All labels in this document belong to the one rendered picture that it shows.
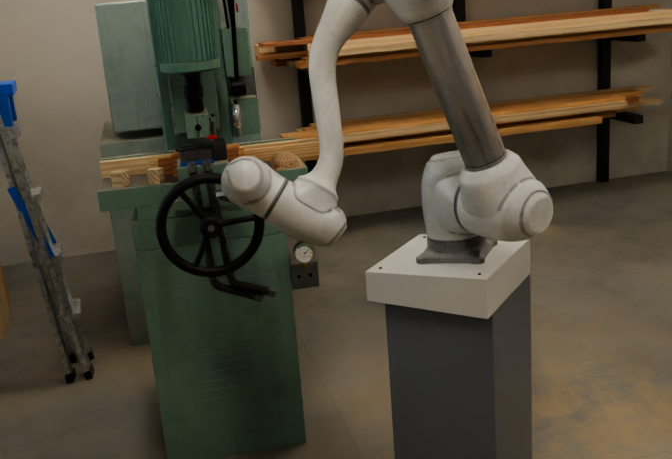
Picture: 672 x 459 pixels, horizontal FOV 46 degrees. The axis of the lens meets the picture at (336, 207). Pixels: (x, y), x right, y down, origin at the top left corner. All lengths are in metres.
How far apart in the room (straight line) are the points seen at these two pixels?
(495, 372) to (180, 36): 1.26
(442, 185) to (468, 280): 0.25
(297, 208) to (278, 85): 3.12
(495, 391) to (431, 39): 0.90
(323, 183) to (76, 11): 3.14
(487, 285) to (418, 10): 0.67
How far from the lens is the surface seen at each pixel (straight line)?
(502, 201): 1.85
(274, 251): 2.37
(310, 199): 1.69
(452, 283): 1.97
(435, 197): 2.02
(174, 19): 2.33
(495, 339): 2.04
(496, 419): 2.14
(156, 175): 2.31
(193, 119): 2.39
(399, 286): 2.04
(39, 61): 4.71
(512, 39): 4.67
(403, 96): 4.98
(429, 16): 1.72
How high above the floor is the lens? 1.40
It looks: 15 degrees down
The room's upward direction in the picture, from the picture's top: 4 degrees counter-clockwise
